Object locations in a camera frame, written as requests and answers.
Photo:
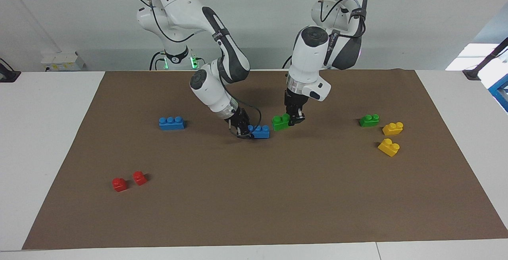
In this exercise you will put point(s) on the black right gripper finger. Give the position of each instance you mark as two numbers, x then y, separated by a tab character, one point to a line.
248	123
244	133

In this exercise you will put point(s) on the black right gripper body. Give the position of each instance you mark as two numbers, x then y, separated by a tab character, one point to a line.
237	119

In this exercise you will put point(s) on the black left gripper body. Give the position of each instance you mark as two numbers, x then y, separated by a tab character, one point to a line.
295	101

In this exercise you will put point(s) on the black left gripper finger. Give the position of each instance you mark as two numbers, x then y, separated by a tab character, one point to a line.
291	120
301	116

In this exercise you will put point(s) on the green two-stud toy block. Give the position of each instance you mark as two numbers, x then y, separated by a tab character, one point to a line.
369	121
279	123

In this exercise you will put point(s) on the blue three-stud toy block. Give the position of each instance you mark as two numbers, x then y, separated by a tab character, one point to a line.
262	133
172	124

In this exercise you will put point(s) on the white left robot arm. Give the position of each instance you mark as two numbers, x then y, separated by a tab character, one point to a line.
309	53

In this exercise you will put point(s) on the yellow two-stud toy block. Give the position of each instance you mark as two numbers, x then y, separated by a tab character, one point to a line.
389	148
393	129

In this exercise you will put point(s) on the red one-stud toy block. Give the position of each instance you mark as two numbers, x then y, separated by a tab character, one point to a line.
120	185
139	178

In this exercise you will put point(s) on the brown table mat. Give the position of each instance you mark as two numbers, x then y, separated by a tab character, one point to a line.
254	196

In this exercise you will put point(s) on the white glossy panel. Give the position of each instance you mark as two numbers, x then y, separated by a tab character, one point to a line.
472	55

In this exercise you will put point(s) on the white power strip box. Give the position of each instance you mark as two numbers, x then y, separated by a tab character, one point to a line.
63	60

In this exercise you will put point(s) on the black table clamp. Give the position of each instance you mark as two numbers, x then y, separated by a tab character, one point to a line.
8	75

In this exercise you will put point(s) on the blue metal frame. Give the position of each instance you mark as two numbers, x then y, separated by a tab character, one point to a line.
501	91

